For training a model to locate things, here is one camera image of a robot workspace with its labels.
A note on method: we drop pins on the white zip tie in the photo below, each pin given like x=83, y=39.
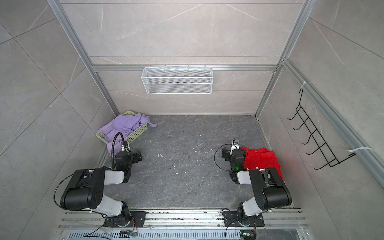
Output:
x=360, y=148

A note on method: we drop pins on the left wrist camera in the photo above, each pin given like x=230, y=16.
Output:
x=125, y=146

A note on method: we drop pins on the aluminium frame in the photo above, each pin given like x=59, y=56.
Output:
x=371, y=159

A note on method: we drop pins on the black wire hook rack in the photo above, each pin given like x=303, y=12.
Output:
x=315, y=136

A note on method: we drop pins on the purple t-shirt with print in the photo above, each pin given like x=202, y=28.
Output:
x=135, y=121

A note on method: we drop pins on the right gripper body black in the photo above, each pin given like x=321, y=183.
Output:
x=226, y=153

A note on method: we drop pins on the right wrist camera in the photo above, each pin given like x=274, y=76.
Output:
x=236, y=143

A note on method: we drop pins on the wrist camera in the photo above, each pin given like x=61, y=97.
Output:
x=236, y=143
x=125, y=146

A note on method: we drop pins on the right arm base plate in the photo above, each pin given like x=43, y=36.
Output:
x=234, y=219

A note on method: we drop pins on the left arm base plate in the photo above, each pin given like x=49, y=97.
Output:
x=126, y=219

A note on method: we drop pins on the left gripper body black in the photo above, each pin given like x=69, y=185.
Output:
x=136, y=156

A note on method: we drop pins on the white wire mesh basket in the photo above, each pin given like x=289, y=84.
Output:
x=177, y=80

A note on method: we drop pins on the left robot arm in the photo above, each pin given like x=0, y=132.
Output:
x=85, y=190

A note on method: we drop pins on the red t-shirt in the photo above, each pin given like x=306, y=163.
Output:
x=262, y=159

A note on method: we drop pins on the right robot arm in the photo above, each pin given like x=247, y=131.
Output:
x=261, y=170

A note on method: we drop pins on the purple t-shirt in basket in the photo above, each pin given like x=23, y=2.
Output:
x=110, y=133

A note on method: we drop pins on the aluminium rail at front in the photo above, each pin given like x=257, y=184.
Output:
x=193, y=224

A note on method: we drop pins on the light green plastic basket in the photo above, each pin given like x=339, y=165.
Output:
x=132, y=137

